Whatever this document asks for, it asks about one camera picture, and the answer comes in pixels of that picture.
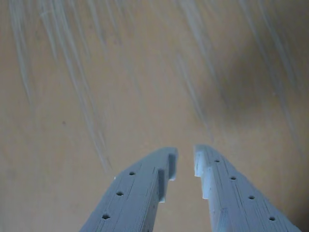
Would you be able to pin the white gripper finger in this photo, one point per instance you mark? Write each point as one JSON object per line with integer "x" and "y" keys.
{"x": 132, "y": 200}
{"x": 236, "y": 205}

